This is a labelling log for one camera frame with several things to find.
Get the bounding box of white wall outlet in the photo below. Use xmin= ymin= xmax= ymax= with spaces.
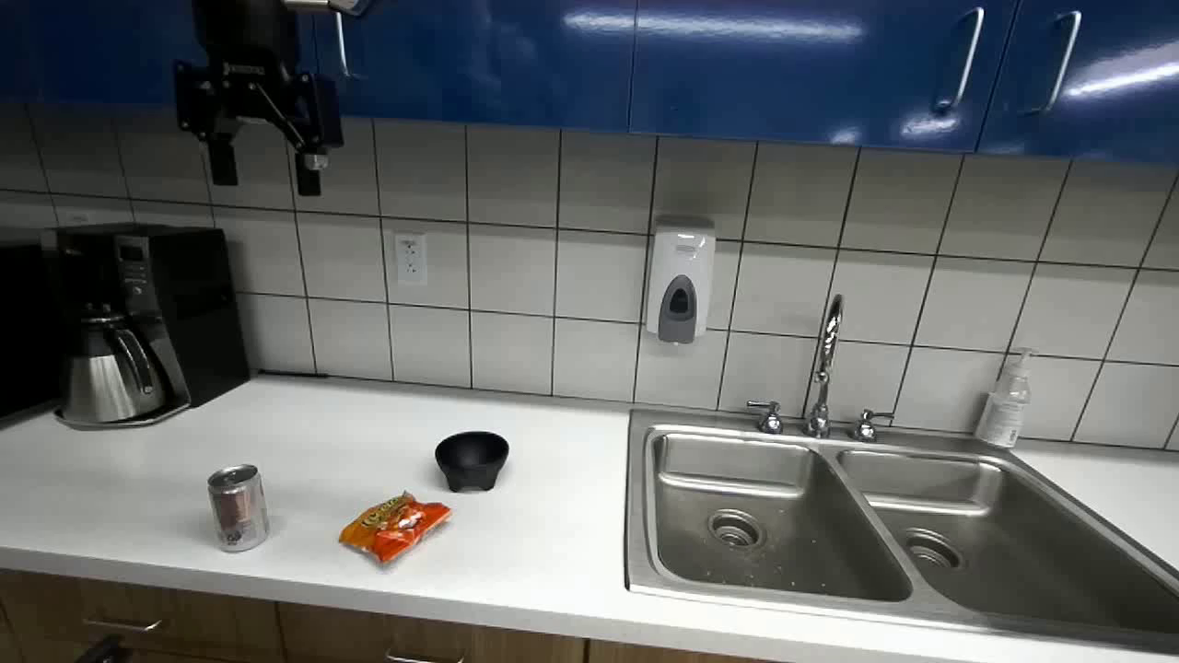
xmin=387 ymin=229 xmax=435 ymax=290

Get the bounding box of orange chips bag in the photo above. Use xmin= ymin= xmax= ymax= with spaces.
xmin=336 ymin=489 xmax=456 ymax=567

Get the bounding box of white wall soap dispenser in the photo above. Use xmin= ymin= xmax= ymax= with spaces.
xmin=641 ymin=217 xmax=720 ymax=345

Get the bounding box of chrome faucet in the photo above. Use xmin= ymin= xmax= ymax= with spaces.
xmin=804 ymin=290 xmax=847 ymax=437

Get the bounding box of clear soap bottle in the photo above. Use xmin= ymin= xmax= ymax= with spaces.
xmin=972 ymin=350 xmax=1037 ymax=454

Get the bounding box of chrome faucet handle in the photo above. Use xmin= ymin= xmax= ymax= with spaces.
xmin=847 ymin=405 xmax=897 ymax=446
xmin=750 ymin=399 xmax=790 ymax=437

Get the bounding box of grey metal can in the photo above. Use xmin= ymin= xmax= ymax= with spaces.
xmin=204 ymin=459 xmax=272 ymax=557

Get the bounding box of steel coffee carafe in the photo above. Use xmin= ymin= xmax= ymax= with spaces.
xmin=58 ymin=310 xmax=190 ymax=432

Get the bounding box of black coffee maker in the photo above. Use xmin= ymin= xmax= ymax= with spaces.
xmin=42 ymin=220 xmax=256 ymax=436

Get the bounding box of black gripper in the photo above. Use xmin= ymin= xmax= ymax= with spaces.
xmin=171 ymin=0 xmax=349 ymax=200

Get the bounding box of blue cabinet door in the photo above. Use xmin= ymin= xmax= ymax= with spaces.
xmin=982 ymin=0 xmax=1179 ymax=171
xmin=298 ymin=0 xmax=641 ymax=137
xmin=0 ymin=0 xmax=307 ymax=121
xmin=629 ymin=0 xmax=1026 ymax=159

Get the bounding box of silver upper cabinet handle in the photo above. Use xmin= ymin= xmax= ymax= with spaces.
xmin=934 ymin=4 xmax=993 ymax=121
xmin=1037 ymin=7 xmax=1089 ymax=121
xmin=330 ymin=10 xmax=353 ymax=80

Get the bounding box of wooden base cabinet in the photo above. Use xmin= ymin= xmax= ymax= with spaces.
xmin=0 ymin=567 xmax=767 ymax=663

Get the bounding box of black bowl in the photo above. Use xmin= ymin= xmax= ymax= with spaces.
xmin=431 ymin=426 xmax=511 ymax=496

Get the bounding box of black appliance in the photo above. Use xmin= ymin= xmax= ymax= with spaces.
xmin=0 ymin=234 xmax=65 ymax=426

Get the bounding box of steel double sink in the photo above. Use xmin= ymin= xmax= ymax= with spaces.
xmin=622 ymin=409 xmax=1179 ymax=655

